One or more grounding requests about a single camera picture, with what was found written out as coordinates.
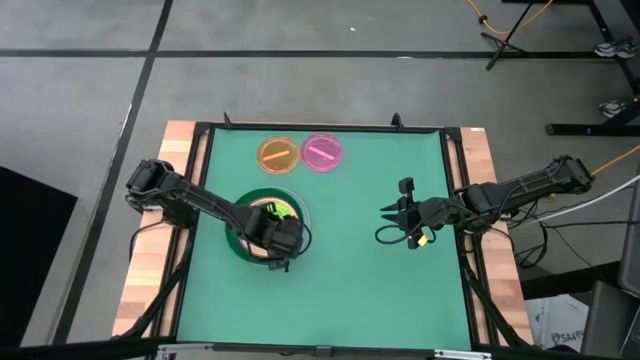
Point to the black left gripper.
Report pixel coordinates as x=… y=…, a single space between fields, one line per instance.
x=275 y=235

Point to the black floor mat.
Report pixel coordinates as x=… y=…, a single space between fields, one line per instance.
x=30 y=250

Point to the black tripod stand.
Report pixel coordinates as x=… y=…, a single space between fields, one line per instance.
x=502 y=45

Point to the grey equipment case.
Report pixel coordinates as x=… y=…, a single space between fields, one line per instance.
x=607 y=320

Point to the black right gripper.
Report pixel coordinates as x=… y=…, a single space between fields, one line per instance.
x=430 y=215

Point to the person's shoe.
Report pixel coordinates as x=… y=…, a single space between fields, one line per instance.
x=615 y=49
x=612 y=108

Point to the black desk frame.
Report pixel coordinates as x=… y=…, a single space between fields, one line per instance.
x=590 y=130

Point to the green table mat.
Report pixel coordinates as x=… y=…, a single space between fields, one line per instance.
x=325 y=300

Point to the white cardboard box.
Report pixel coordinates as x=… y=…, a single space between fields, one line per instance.
x=557 y=322

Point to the large dark green plate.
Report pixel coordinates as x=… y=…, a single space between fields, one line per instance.
x=231 y=235

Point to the small translucent green plate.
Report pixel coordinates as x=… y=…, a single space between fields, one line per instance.
x=282 y=210

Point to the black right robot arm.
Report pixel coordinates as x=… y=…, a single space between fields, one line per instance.
x=525 y=185

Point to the small translucent pink plate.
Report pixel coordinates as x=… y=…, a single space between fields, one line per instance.
x=321 y=152

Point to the small translucent orange plate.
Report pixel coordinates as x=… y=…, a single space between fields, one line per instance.
x=278 y=155

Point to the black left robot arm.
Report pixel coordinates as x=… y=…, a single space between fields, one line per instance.
x=200 y=200

